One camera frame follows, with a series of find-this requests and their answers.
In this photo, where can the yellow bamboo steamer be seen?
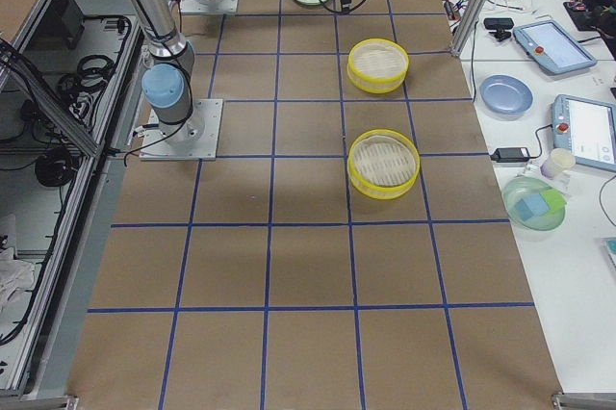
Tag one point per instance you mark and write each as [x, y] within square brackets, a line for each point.
[383, 164]
[377, 65]

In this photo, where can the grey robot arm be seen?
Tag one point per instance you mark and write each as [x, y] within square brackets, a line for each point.
[167, 84]

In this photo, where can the black webcam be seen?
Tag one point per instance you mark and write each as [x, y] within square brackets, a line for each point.
[499, 27]

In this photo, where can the blue plate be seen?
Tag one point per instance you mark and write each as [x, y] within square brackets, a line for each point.
[506, 96]

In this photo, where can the far teach pendant tablet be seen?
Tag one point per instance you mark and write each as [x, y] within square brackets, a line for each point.
[552, 48]

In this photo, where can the teach pendant tablet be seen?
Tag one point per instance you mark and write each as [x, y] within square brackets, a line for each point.
[586, 128]
[552, 48]

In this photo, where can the black power adapter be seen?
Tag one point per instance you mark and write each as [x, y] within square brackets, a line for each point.
[510, 155]

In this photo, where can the white paper cup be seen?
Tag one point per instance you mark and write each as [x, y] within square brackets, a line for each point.
[558, 161]

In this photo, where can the near teach pendant tablet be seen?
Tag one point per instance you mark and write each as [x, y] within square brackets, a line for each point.
[586, 128]

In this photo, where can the green glass bowl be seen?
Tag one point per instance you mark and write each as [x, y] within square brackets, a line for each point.
[521, 186]

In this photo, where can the blue sponge block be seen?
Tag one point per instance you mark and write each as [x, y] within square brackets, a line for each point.
[530, 206]

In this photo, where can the green sponge block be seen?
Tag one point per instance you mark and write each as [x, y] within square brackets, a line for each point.
[554, 200]

